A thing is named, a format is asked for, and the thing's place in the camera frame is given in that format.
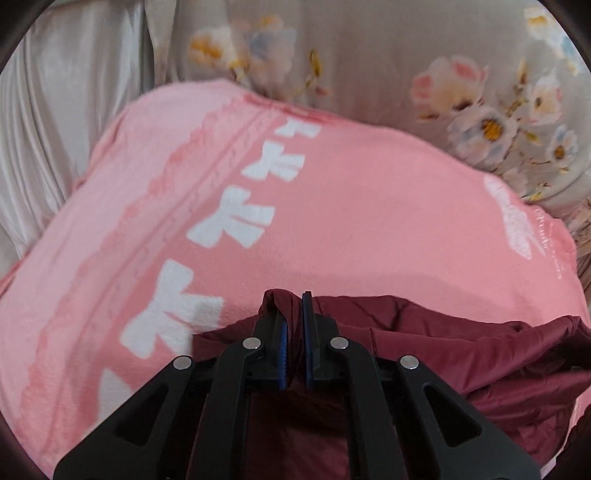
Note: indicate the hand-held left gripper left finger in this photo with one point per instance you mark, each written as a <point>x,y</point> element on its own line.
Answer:
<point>282,351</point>

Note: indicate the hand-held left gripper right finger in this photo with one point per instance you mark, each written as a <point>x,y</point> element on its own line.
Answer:
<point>307,351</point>

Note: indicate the white satin curtain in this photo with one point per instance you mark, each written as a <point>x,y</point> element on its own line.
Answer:
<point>55,115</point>

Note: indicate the maroon quilted down jacket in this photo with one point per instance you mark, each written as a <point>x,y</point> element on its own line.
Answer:
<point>415,333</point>

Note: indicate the pink printed fleece blanket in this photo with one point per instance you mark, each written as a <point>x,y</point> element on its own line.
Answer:
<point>369,207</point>

